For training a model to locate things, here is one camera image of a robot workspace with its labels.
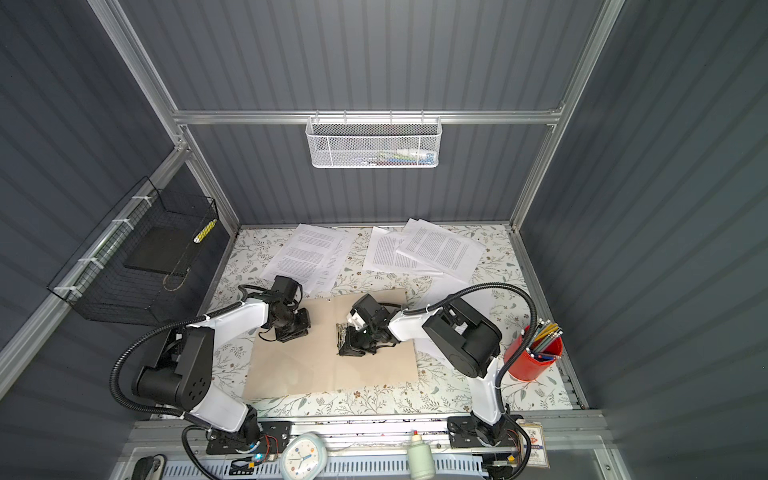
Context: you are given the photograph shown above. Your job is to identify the yellow marker in basket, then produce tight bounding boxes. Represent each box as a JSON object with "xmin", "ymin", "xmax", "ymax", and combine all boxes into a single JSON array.
[{"xmin": 193, "ymin": 219, "xmax": 218, "ymax": 244}]

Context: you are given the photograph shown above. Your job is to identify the floral table mat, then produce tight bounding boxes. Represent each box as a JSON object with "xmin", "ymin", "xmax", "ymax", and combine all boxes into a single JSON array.
[{"xmin": 211, "ymin": 224, "xmax": 579, "ymax": 417}]

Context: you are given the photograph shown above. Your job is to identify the red pen cup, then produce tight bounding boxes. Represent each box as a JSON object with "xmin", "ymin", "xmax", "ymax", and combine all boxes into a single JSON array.
[{"xmin": 508, "ymin": 320, "xmax": 564, "ymax": 381}]

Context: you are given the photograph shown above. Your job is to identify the metal folder clip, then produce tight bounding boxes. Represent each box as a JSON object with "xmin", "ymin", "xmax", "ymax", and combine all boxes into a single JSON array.
[{"xmin": 336, "ymin": 324, "xmax": 356, "ymax": 356}]

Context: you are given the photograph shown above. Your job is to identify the black stapler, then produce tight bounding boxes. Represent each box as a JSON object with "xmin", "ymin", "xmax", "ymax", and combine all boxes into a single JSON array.
[{"xmin": 130, "ymin": 454, "xmax": 167, "ymax": 480}]

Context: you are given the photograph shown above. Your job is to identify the white wire basket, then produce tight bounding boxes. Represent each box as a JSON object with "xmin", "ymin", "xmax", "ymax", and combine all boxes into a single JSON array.
[{"xmin": 305, "ymin": 118, "xmax": 443, "ymax": 169}]

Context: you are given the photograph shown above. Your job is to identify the printed paper sheet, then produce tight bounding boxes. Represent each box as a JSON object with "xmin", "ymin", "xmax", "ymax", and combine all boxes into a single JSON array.
[
  {"xmin": 363, "ymin": 227, "xmax": 442, "ymax": 276},
  {"xmin": 260, "ymin": 224, "xmax": 354, "ymax": 295},
  {"xmin": 397, "ymin": 219, "xmax": 485, "ymax": 283},
  {"xmin": 410, "ymin": 276, "xmax": 495, "ymax": 368}
]

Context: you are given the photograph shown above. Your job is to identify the white glue bottle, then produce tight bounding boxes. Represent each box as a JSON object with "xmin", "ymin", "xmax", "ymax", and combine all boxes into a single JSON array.
[{"xmin": 406, "ymin": 430, "xmax": 436, "ymax": 480}]

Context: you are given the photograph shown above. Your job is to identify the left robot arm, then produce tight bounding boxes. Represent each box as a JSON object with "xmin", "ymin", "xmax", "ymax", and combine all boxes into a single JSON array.
[{"xmin": 109, "ymin": 276, "xmax": 311, "ymax": 460}]

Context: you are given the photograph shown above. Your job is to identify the black wire basket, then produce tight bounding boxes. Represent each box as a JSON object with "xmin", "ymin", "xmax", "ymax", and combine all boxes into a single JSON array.
[{"xmin": 48, "ymin": 182, "xmax": 219, "ymax": 326}]

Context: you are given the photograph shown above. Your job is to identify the white alarm clock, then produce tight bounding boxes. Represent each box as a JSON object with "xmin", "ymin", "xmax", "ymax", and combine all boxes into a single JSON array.
[{"xmin": 279, "ymin": 433, "xmax": 329, "ymax": 480}]

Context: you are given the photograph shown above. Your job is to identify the beige paper folder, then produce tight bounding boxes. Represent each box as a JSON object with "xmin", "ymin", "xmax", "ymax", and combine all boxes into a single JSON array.
[{"xmin": 242, "ymin": 293, "xmax": 418, "ymax": 401}]

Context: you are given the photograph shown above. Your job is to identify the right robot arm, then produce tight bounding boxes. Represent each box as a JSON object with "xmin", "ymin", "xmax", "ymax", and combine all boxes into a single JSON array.
[{"xmin": 338, "ymin": 282, "xmax": 539, "ymax": 448}]

